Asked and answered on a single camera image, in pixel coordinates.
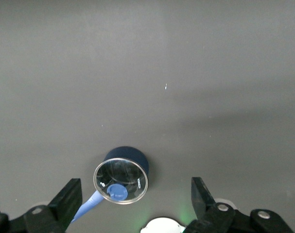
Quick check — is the dark blue saucepan, light-blue handle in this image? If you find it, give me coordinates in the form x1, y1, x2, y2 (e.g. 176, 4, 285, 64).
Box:
70, 146, 150, 223

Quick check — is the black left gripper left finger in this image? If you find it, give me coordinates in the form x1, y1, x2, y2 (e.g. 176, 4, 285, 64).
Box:
0, 178, 83, 233

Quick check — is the glass saucepan lid, blue knob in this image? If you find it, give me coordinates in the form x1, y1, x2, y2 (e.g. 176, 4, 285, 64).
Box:
93, 157, 149, 205

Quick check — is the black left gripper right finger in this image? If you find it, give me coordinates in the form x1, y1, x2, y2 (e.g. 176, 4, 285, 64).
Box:
181, 176, 295, 233

